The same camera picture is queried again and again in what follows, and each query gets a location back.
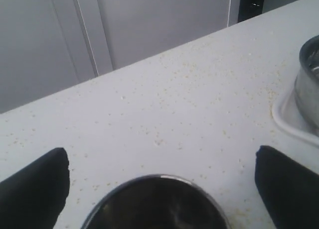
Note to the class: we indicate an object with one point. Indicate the round stainless steel sieve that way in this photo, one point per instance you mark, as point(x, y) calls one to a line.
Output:
point(306, 86)

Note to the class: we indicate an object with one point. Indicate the white plastic tray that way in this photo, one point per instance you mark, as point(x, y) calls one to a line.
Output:
point(288, 119)

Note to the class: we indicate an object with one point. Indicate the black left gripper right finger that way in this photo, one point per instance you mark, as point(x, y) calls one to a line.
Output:
point(289, 190)

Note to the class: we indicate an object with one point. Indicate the white cabinet doors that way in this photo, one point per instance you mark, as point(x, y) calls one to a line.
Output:
point(50, 45)

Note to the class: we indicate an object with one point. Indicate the stainless steel cup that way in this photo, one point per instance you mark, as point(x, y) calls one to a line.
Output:
point(157, 201)

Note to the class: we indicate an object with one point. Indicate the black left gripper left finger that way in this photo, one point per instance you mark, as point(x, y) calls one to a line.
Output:
point(34, 197)

